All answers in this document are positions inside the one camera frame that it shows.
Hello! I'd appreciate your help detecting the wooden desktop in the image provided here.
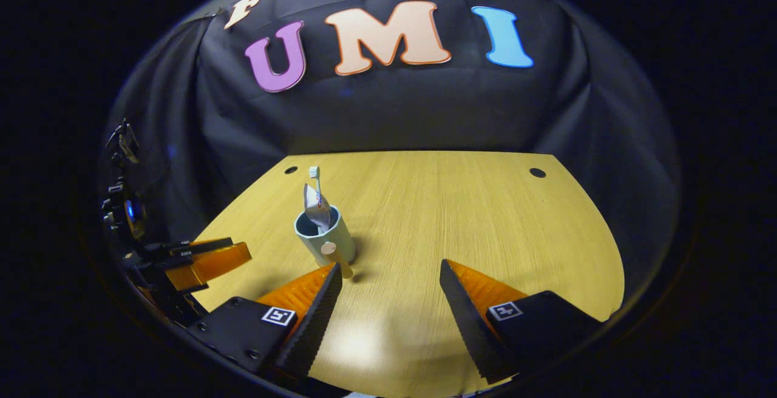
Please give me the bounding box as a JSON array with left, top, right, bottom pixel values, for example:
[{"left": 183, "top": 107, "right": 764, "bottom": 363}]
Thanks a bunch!
[{"left": 191, "top": 150, "right": 626, "bottom": 397}]

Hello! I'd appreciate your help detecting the pale green cup wooden handle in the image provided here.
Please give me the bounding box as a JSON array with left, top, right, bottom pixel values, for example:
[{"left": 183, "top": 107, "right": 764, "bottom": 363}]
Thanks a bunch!
[{"left": 294, "top": 205, "right": 357, "bottom": 280}]

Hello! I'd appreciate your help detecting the white toothpaste tube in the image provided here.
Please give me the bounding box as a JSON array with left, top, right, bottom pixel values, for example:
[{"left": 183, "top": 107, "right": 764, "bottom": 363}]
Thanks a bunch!
[{"left": 304, "top": 183, "right": 332, "bottom": 234}]

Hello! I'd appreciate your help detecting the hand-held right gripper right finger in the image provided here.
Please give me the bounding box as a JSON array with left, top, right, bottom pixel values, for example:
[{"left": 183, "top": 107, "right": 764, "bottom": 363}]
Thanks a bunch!
[{"left": 439, "top": 258, "right": 606, "bottom": 385}]

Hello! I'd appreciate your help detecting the black backdrop cloth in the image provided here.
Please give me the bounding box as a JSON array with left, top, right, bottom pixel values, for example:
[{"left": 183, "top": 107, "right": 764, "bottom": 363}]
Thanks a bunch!
[{"left": 100, "top": 0, "right": 682, "bottom": 253}]

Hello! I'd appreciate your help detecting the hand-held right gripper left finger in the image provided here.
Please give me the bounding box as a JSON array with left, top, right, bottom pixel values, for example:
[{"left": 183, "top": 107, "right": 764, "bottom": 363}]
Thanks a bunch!
[{"left": 193, "top": 263, "right": 344, "bottom": 380}]

